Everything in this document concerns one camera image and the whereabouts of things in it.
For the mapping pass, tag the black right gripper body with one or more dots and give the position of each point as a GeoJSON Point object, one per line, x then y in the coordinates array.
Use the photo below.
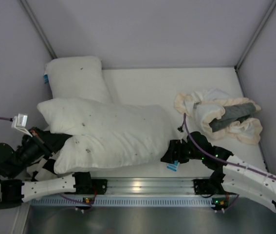
{"type": "Point", "coordinates": [174, 151]}

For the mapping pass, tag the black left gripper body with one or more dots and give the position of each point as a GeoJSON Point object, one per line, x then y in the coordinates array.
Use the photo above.
{"type": "Point", "coordinates": [43, 144]}

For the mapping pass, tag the grey pillowcase with cream frill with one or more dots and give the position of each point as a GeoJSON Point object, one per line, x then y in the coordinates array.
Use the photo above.
{"type": "Point", "coordinates": [220, 115]}

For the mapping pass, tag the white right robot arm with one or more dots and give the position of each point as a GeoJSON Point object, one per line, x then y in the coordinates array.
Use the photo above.
{"type": "Point", "coordinates": [230, 173]}

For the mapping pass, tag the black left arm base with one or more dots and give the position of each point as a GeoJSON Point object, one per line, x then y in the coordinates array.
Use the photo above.
{"type": "Point", "coordinates": [93, 186]}

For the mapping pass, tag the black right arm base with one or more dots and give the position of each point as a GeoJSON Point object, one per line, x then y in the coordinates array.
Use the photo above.
{"type": "Point", "coordinates": [207, 187]}

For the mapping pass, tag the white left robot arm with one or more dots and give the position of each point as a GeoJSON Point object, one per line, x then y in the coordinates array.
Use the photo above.
{"type": "Point", "coordinates": [10, 168]}

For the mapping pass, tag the blue white pillow label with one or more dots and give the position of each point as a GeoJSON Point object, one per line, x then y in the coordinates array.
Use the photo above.
{"type": "Point", "coordinates": [173, 166]}

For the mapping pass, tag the black and white striped pillowcase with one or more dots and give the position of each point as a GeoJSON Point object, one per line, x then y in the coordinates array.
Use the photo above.
{"type": "Point", "coordinates": [43, 169]}

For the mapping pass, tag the blue label on bare pillow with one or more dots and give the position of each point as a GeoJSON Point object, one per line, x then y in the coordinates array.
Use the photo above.
{"type": "Point", "coordinates": [46, 80]}

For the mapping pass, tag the bare white pillow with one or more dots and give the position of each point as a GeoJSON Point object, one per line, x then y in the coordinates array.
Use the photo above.
{"type": "Point", "coordinates": [75, 77]}

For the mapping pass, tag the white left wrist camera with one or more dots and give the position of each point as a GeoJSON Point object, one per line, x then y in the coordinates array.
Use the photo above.
{"type": "Point", "coordinates": [19, 123]}

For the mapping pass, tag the aluminium mounting rail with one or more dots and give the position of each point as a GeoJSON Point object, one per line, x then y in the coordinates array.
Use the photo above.
{"type": "Point", "coordinates": [116, 186]}

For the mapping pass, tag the perforated grey cable duct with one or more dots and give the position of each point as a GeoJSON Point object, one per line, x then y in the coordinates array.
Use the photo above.
{"type": "Point", "coordinates": [58, 201]}

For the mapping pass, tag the right aluminium frame post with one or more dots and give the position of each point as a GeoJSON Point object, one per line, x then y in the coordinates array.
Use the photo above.
{"type": "Point", "coordinates": [257, 32]}

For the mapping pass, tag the aluminium frame post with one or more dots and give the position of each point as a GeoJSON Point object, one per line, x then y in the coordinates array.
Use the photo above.
{"type": "Point", "coordinates": [37, 27]}
{"type": "Point", "coordinates": [257, 32]}

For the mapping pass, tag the left aluminium frame post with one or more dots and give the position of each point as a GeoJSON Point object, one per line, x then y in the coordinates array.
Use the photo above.
{"type": "Point", "coordinates": [37, 27]}

